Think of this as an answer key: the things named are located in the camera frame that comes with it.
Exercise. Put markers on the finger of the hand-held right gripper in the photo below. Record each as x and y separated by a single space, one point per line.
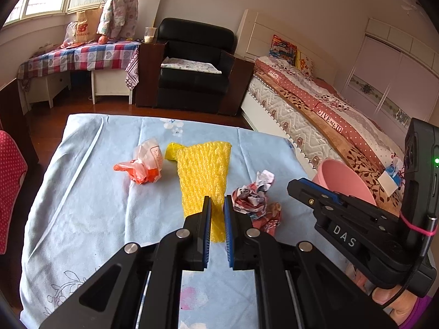
331 192
308 200

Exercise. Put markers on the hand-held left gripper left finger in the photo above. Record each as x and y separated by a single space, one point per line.
206 246

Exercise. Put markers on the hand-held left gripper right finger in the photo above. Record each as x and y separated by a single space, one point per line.
229 243

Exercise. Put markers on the pink plastic basin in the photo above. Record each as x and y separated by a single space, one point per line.
339 178

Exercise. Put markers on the printed paper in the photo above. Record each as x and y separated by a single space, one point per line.
257 192

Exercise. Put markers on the yellow foam net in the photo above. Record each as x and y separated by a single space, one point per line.
202 171

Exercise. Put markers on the person's right hand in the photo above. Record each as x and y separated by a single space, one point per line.
387 303

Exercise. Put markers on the blue white tissue box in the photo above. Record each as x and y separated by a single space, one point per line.
387 180

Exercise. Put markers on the crumpled red wrapper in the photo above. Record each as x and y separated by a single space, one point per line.
271 217

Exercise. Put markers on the brown leaf-print blanket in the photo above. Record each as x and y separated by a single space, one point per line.
356 154

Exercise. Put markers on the orange plastic bag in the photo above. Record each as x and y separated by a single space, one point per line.
144 168

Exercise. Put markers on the floral patchwork quilt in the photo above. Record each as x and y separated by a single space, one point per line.
308 82

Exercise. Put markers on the white sliding-door wardrobe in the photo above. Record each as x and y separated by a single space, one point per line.
377 68

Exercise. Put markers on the yellow floral pillow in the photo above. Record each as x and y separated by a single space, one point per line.
305 64

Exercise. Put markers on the light blue tablecloth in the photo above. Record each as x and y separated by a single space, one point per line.
85 195

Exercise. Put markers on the brown wooden side cabinet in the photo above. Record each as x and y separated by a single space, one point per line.
236 82
149 75

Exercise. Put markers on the colourful printed pillow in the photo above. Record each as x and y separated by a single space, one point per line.
283 49

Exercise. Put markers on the bed with patterned bedding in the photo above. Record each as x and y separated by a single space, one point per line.
260 31

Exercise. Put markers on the floral seat cushion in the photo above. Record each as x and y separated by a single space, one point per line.
188 64

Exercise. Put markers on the red patterned cloth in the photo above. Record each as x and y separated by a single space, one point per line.
133 72

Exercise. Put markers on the white desk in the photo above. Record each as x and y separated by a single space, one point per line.
109 82

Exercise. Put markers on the black leather armchair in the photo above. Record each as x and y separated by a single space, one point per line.
192 37

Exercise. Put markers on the red polka-dot cloth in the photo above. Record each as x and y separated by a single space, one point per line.
10 185

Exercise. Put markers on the plastic drink cup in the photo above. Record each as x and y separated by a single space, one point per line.
150 36

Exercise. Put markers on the checkered tablecloth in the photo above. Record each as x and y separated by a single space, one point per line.
85 56

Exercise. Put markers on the white drawer unit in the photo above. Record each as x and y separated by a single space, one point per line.
51 82

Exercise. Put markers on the red apple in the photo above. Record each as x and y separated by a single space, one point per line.
102 40

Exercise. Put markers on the dark brown wooden cabinet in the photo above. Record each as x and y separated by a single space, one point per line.
13 109

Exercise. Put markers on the clear pink plastic bag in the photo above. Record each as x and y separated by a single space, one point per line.
70 36

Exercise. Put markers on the brown paper bag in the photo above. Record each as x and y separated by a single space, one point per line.
85 24

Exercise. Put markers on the floral padded jacket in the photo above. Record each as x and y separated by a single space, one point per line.
118 7

